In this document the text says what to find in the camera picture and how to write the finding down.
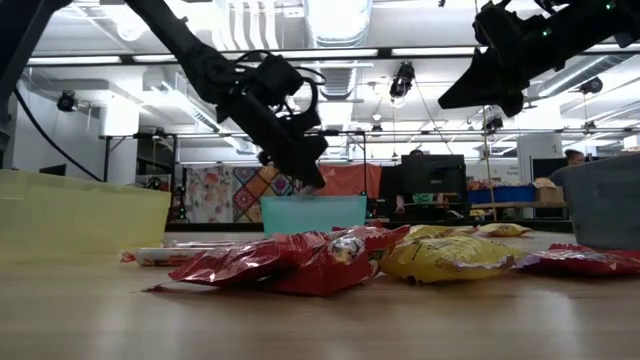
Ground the blue storage bin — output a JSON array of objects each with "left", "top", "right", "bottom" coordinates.
[{"left": 467, "top": 185, "right": 537, "bottom": 205}]

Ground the red Skittles pack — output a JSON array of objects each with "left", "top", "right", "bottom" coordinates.
[
  {"left": 269, "top": 234, "right": 386, "bottom": 297},
  {"left": 513, "top": 243, "right": 640, "bottom": 279},
  {"left": 332, "top": 223, "right": 412, "bottom": 251},
  {"left": 142, "top": 230, "right": 331, "bottom": 294}
]

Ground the black power cable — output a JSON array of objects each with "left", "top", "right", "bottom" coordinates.
[{"left": 13, "top": 87, "right": 105, "bottom": 182}]

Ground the yellow plastic bin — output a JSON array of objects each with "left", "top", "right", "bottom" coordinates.
[{"left": 0, "top": 168, "right": 172, "bottom": 264}]

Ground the black ceiling-mounted camera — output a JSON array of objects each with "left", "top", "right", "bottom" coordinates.
[
  {"left": 388, "top": 60, "right": 416, "bottom": 100},
  {"left": 56, "top": 90, "right": 79, "bottom": 113},
  {"left": 483, "top": 114, "right": 505, "bottom": 135},
  {"left": 579, "top": 75, "right": 605, "bottom": 95}
]

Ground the person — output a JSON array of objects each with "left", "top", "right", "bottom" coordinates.
[
  {"left": 394, "top": 148, "right": 451, "bottom": 214},
  {"left": 548, "top": 148, "right": 587, "bottom": 187}
]

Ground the black metal rack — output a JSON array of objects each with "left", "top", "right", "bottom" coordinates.
[{"left": 99, "top": 132, "right": 181, "bottom": 221}]

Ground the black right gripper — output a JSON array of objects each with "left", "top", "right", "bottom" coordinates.
[{"left": 438, "top": 0, "right": 551, "bottom": 119}]

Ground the teal plastic bin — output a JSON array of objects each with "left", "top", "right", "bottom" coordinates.
[{"left": 259, "top": 194, "right": 369, "bottom": 237}]

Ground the wooden table board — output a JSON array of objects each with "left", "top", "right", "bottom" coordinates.
[{"left": 469, "top": 200, "right": 569, "bottom": 210}]

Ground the orange hanging cloth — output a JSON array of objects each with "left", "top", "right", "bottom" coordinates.
[{"left": 315, "top": 163, "right": 384, "bottom": 199}]

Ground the brown cardboard box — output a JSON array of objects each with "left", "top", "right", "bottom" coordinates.
[{"left": 533, "top": 178, "right": 566, "bottom": 204}]

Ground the yellow Sour Patch pack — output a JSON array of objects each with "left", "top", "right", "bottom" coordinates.
[
  {"left": 403, "top": 224, "right": 479, "bottom": 240},
  {"left": 380, "top": 235, "right": 529, "bottom": 285},
  {"left": 474, "top": 222, "right": 535, "bottom": 238}
]

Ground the grey plastic bin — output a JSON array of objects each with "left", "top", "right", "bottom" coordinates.
[{"left": 559, "top": 152, "right": 640, "bottom": 251}]

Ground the long ceiling light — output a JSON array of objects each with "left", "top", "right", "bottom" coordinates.
[
  {"left": 27, "top": 54, "right": 123, "bottom": 66},
  {"left": 391, "top": 46, "right": 477, "bottom": 57},
  {"left": 131, "top": 53, "right": 177, "bottom": 64},
  {"left": 222, "top": 48, "right": 380, "bottom": 58}
]

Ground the Smarties candy roll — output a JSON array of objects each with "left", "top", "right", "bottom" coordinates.
[
  {"left": 162, "top": 240, "right": 246, "bottom": 250},
  {"left": 119, "top": 246, "right": 217, "bottom": 268}
]

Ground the black left camera cable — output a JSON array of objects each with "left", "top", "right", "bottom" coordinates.
[{"left": 232, "top": 48, "right": 327, "bottom": 132}]

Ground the colourful patchwork quilt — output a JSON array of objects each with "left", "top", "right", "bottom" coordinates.
[{"left": 232, "top": 164, "right": 301, "bottom": 224}]

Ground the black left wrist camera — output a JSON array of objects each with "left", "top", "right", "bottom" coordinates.
[{"left": 252, "top": 52, "right": 307, "bottom": 101}]

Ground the floral hanging cloth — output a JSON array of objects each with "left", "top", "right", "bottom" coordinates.
[{"left": 183, "top": 164, "right": 235, "bottom": 224}]

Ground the hanging rope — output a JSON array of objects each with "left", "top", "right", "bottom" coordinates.
[{"left": 479, "top": 102, "right": 497, "bottom": 222}]

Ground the silver ventilation duct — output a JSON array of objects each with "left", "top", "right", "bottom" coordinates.
[{"left": 302, "top": 0, "right": 374, "bottom": 101}]

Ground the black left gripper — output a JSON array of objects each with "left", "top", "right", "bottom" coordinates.
[{"left": 215, "top": 82, "right": 330, "bottom": 189}]

